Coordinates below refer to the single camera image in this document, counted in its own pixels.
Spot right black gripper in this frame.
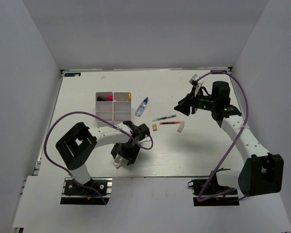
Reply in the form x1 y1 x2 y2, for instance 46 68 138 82
174 86 217 116

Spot white correction tape dispenser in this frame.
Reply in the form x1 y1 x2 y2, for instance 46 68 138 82
114 155 127 169

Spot white eraser block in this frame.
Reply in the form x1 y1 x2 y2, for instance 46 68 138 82
177 123 185 133

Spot pink cap black highlighter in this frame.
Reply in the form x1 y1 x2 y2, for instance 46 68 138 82
97 95 113 101

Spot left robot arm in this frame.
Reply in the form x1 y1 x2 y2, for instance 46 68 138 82
55 121 150 194

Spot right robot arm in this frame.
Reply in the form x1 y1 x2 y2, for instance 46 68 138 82
174 81 284 197

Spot green gel pen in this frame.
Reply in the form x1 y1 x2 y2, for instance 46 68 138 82
152 115 177 122

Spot red pen orange cap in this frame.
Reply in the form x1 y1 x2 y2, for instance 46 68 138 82
159 121 185 125

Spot right white divided organizer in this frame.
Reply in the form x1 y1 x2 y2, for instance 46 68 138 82
113 92 131 122

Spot white divided organizer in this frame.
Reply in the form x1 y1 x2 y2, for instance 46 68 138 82
113 92 131 122
95 92 113 123

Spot blue cap spray bottle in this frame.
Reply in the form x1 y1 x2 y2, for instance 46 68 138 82
135 97 149 117

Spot left white divided organizer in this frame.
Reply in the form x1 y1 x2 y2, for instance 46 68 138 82
95 92 113 123

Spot dark corner label left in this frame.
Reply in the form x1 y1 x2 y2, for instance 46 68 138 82
64 72 81 77

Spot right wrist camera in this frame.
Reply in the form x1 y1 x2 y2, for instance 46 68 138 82
189 74 204 96

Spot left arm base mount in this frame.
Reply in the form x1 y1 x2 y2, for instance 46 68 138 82
60 178 112 205

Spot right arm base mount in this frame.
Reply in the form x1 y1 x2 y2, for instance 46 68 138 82
187 178 240 207

